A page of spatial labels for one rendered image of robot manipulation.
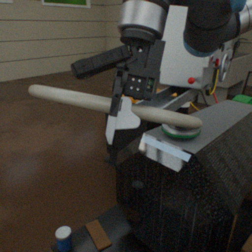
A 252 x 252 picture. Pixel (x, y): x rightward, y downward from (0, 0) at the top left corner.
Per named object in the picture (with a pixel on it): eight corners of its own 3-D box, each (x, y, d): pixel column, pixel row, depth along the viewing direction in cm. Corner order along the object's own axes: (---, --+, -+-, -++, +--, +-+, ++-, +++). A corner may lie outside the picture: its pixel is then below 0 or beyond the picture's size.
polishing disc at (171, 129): (207, 133, 126) (207, 131, 125) (170, 137, 122) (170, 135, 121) (189, 119, 145) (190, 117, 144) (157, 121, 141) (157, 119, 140)
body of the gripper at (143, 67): (154, 103, 42) (168, 36, 41) (108, 93, 42) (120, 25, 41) (149, 104, 50) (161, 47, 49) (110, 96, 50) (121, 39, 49)
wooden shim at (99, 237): (84, 225, 177) (84, 224, 176) (97, 220, 181) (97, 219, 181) (98, 251, 157) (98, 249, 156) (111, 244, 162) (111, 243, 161)
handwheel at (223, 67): (208, 78, 135) (212, 50, 129) (226, 79, 130) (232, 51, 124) (201, 82, 123) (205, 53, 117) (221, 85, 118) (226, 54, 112)
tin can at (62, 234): (61, 238, 166) (59, 224, 161) (75, 240, 165) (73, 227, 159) (54, 250, 157) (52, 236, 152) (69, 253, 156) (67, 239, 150)
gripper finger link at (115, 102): (117, 115, 40) (126, 68, 41) (108, 113, 40) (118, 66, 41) (116, 120, 45) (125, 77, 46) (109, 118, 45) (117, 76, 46)
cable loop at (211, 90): (210, 91, 193) (217, 51, 180) (215, 92, 192) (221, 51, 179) (203, 98, 175) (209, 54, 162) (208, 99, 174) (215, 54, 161)
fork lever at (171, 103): (181, 84, 148) (182, 76, 146) (212, 88, 139) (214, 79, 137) (124, 114, 94) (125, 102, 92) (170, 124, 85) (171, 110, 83)
